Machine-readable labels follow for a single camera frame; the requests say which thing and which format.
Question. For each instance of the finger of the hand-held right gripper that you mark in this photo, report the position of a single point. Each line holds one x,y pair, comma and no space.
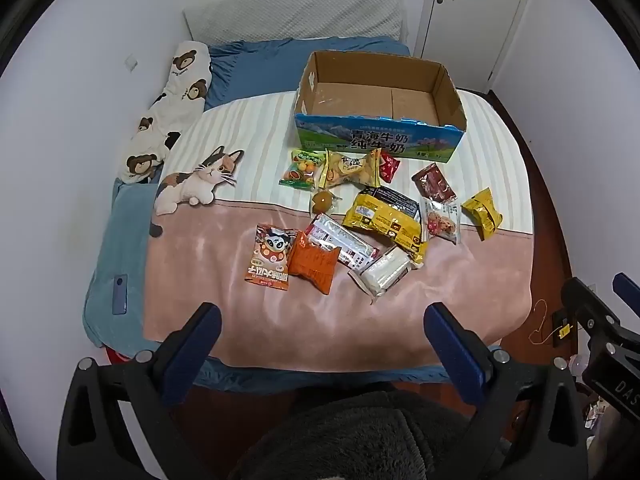
629,289
587,310

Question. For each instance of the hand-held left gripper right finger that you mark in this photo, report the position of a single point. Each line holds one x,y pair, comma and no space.
452,345

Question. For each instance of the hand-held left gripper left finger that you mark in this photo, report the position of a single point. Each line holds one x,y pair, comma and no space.
197,340

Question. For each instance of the white wafer packet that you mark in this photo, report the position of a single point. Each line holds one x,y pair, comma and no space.
382,272

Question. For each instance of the panda print snack packet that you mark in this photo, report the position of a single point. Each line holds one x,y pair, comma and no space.
267,260

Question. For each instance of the white printed snack packet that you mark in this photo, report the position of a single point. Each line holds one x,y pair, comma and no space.
440,222

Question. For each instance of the orange snack packet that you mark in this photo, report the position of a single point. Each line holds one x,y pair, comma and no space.
312,262

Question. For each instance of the long red and white packet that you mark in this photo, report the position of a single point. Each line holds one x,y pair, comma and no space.
345,242

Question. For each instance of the large yellow and black packet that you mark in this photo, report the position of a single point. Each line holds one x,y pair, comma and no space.
380,215

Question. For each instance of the brown snack packet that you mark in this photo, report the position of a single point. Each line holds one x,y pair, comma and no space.
434,182

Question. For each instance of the yellow crisps packet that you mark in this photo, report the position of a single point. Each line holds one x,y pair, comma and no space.
350,167

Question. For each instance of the cardboard box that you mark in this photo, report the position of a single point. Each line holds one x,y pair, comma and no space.
350,135

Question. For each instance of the blue smartphone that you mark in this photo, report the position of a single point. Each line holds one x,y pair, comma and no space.
121,294

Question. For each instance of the light blue blanket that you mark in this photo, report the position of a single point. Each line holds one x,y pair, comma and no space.
110,245

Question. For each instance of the small yellow snack packet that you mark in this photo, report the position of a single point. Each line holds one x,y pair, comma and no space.
482,212

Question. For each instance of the orange jelly cup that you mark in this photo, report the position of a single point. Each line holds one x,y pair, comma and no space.
322,202

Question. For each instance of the small red snack packet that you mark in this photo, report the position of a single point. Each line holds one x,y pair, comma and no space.
389,167

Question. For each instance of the green candy packet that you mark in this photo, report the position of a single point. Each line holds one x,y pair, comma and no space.
300,167

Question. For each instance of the bear print pillow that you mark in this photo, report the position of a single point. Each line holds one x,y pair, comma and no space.
170,110

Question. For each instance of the blue bed sheet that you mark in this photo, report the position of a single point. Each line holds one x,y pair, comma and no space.
260,67

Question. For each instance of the white door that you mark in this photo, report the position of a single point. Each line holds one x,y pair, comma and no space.
480,15

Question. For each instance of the grey quilted headboard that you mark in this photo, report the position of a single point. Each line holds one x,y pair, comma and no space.
295,12

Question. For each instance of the black wall outlet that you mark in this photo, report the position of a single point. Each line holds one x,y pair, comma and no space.
559,322

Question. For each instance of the white wall socket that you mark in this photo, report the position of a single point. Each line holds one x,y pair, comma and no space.
131,63

